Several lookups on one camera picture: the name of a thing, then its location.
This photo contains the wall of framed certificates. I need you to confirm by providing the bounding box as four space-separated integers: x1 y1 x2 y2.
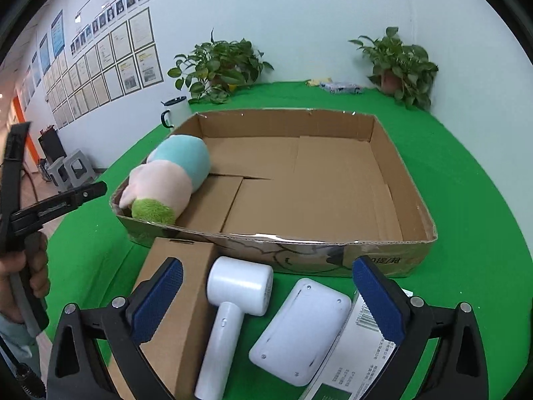
42 6 164 130

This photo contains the grey plastic stool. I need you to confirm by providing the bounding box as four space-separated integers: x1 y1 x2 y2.
45 156 67 188
62 149 97 186

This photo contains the white rectangular plastic device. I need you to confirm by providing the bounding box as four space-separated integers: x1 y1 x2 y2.
249 277 352 387

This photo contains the pastel plush toy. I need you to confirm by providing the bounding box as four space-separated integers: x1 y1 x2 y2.
119 134 210 225

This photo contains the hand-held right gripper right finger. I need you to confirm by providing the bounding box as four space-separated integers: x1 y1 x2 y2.
352 255 489 400

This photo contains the small brown cardboard box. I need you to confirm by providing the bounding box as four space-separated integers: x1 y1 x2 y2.
106 237 219 400

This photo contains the green table cloth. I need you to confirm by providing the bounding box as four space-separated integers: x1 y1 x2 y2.
39 80 533 400

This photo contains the person's left hand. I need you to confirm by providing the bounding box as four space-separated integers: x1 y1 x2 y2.
0 231 51 322

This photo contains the potted plant terracotta pot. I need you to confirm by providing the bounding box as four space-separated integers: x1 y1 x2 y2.
349 27 439 111

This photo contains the black cable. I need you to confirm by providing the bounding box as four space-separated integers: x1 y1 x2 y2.
0 337 46 400

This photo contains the white mug dark handle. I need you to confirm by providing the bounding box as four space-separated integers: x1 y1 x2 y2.
160 96 193 129

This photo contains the bushy potted plant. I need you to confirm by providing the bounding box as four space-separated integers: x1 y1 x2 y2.
167 29 274 105

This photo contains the blue wall poster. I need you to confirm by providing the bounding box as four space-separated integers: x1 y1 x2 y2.
39 33 51 74
51 9 65 57

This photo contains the person's left forearm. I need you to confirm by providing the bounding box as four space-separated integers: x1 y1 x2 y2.
0 312 40 357

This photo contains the large cardboard box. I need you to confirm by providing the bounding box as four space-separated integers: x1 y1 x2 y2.
110 108 439 279

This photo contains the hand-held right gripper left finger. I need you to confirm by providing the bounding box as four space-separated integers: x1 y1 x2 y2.
47 257 184 400

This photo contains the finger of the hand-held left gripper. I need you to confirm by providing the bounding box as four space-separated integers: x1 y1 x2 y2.
0 121 33 217
9 180 108 234

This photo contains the white hair dryer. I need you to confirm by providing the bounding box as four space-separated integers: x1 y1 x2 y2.
194 255 274 400

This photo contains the white paper box green label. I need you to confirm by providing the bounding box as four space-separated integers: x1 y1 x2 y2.
297 287 413 400

